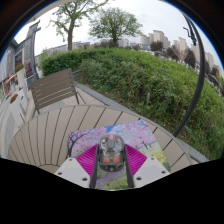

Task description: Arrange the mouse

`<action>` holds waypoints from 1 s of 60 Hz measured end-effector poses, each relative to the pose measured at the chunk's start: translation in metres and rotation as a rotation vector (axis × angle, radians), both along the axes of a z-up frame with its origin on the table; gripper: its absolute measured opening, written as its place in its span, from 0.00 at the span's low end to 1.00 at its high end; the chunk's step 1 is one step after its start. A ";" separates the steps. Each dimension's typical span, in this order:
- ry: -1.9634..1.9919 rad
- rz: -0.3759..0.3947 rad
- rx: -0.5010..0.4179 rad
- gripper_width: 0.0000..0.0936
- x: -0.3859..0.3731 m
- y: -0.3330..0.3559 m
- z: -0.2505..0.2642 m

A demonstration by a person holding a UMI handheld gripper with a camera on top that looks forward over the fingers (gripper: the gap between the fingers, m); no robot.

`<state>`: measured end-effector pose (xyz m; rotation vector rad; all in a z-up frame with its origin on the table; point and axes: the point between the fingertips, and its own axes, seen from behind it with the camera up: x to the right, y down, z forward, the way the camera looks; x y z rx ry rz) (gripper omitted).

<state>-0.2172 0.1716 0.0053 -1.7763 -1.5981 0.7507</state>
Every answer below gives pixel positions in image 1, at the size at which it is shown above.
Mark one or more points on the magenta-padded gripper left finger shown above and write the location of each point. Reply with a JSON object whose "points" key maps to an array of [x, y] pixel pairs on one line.
{"points": [[73, 170]]}

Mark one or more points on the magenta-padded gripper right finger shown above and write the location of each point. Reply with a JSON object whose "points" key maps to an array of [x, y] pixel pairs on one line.
{"points": [[150, 170]]}

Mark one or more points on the transparent grey computer mouse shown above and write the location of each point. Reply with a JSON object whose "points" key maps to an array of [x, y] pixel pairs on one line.
{"points": [[111, 154]]}

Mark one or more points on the flower landscape print mouse pad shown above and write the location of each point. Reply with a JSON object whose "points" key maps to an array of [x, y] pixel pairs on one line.
{"points": [[136, 133]]}

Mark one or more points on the brown slatted outdoor chair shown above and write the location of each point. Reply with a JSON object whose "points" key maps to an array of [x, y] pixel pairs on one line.
{"points": [[53, 88]]}

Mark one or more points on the green trimmed hedge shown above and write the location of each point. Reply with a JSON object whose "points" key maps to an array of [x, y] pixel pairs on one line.
{"points": [[140, 80]]}

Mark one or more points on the dark curved parasol pole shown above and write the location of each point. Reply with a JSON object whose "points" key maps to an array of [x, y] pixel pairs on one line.
{"points": [[199, 76]]}

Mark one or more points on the tall white planter with flowers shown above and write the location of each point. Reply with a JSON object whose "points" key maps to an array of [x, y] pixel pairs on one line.
{"points": [[20, 75]]}

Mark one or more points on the grey shopfront building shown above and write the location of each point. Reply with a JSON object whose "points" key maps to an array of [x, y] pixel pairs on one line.
{"points": [[10, 66]]}

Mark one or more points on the tall grey sign pillar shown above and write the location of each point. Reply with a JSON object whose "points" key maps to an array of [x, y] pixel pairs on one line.
{"points": [[31, 50]]}

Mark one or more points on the distant apartment buildings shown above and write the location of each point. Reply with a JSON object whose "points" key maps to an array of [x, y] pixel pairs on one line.
{"points": [[158, 36]]}

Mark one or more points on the sparse-leaved tree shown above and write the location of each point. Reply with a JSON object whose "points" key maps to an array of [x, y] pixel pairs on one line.
{"points": [[70, 33]]}

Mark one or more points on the round bushy tree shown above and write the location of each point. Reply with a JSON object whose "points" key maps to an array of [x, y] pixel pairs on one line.
{"points": [[115, 23]]}

